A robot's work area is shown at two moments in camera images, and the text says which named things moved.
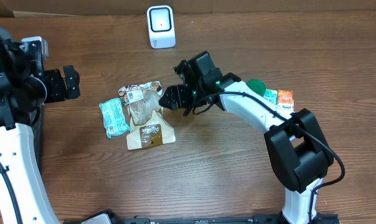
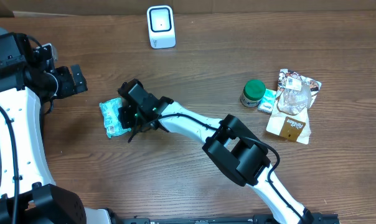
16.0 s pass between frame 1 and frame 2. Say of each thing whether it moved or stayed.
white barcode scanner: stayed
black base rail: stayed
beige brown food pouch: moved
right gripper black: moved
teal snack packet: stayed
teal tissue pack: stayed
